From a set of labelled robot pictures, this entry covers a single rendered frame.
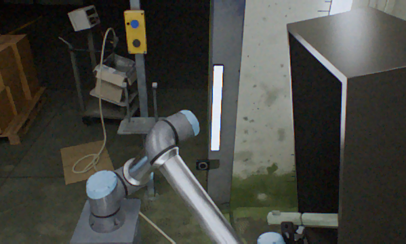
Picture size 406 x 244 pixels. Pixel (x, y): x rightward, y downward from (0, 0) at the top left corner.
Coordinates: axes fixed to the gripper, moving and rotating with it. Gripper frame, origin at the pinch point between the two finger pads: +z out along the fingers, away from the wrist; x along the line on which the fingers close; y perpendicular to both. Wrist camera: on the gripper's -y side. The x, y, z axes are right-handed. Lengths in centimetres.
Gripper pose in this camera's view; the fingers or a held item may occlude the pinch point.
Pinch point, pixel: (296, 224)
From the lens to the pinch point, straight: 157.7
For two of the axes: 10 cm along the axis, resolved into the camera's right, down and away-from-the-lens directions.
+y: 2.9, 9.3, 2.1
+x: 8.5, -1.6, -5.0
